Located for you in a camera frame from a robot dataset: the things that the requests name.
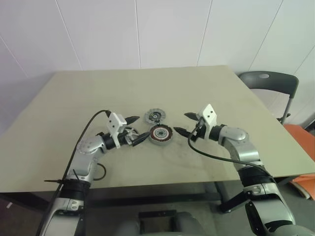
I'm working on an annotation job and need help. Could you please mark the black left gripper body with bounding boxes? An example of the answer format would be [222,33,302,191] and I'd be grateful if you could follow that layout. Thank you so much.
[119,124,136,147]

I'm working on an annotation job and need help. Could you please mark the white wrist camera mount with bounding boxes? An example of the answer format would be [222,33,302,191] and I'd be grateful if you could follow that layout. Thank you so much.
[107,112,128,149]
[198,103,219,141]

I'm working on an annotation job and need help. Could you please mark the thin black hanging cable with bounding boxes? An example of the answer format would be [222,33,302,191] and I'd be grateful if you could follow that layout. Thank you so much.
[93,162,107,180]

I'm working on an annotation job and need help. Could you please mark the black table frame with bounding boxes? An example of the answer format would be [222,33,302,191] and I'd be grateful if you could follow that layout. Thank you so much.
[0,176,296,214]

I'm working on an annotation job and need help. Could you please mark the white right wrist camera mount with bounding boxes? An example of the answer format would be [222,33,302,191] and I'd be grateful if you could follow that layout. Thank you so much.
[198,103,219,141]

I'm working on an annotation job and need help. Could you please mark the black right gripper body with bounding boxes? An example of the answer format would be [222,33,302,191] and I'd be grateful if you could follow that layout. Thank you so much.
[190,117,206,142]

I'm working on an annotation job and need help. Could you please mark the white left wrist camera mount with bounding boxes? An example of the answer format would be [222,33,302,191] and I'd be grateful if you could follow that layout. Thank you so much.
[107,112,128,149]

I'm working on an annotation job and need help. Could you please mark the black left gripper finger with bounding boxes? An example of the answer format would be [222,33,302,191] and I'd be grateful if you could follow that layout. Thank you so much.
[125,115,140,125]
[132,132,151,148]

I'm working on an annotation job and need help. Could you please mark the black plastic folding chair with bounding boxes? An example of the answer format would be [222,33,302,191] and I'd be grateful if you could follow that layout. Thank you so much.
[238,71,300,125]

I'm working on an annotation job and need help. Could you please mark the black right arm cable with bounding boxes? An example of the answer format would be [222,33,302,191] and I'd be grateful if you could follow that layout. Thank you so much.
[188,119,275,180]

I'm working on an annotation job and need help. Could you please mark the motor stator base copper windings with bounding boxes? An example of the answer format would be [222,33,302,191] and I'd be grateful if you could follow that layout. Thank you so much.
[148,124,174,148]

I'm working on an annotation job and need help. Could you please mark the orange flat bag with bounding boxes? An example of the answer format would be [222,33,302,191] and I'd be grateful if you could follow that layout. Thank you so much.
[284,123,315,200]

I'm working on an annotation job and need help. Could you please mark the grey rounded shape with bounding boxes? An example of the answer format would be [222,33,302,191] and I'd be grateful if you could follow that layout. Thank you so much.
[115,217,142,236]
[171,211,206,236]

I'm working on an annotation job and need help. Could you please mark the grey round motor end cover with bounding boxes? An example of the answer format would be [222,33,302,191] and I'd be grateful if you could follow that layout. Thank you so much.
[143,108,166,123]

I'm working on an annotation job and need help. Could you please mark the black flat bracket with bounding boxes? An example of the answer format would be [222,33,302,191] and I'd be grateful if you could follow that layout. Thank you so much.
[138,209,178,236]

